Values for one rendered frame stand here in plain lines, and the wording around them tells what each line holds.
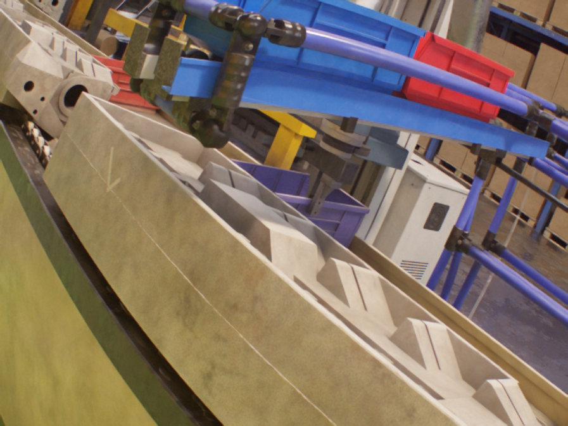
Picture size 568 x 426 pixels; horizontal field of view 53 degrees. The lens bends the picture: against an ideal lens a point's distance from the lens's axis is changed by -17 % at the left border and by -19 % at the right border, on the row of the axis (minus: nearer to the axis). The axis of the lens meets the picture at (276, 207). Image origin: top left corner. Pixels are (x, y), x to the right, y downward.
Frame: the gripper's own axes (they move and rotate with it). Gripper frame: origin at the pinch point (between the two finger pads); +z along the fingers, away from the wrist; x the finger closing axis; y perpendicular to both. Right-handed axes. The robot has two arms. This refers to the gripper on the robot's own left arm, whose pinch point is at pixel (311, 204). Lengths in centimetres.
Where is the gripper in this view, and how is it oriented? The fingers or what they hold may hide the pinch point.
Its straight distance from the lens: 155.8
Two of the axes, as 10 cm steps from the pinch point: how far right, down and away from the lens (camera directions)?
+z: -3.8, 8.9, 2.7
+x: 5.8, 4.5, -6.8
